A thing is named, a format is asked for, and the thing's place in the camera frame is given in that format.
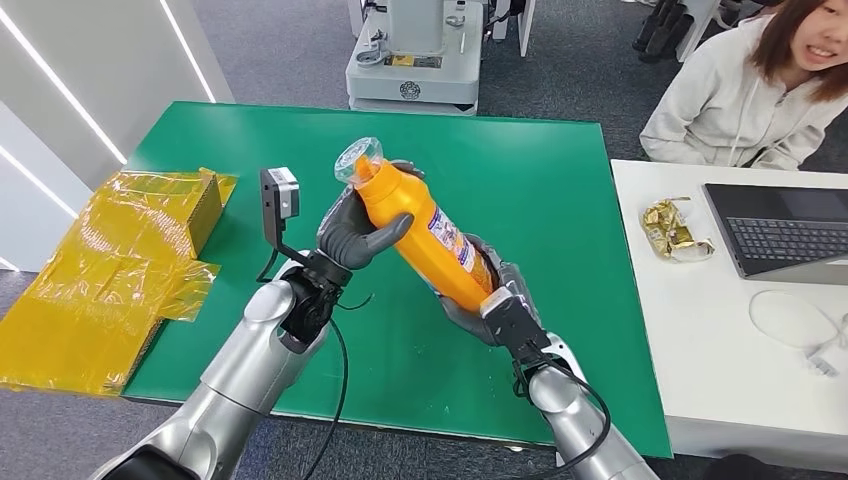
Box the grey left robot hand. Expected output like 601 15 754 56
316 158 427 272

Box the gold foil wrapper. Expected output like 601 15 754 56
639 196 716 262

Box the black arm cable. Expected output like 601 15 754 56
254 248 376 480
511 341 612 480

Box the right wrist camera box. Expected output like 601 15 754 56
480 286 552 364

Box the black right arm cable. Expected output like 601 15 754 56
511 341 612 480

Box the white cable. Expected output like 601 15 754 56
747 288 848 380

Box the person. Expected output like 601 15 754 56
638 0 848 172

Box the yellow film wrapped cardboard box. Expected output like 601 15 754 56
0 167 240 397

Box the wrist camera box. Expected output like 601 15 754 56
258 166 314 268
480 286 552 364

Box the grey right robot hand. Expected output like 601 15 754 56
438 235 545 347

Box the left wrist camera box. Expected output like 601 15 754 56
258 166 314 268

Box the dark grey laptop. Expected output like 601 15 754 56
702 183 848 287

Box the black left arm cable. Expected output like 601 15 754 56
254 248 376 480

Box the orange bottle with clear cap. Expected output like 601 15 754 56
333 136 497 313

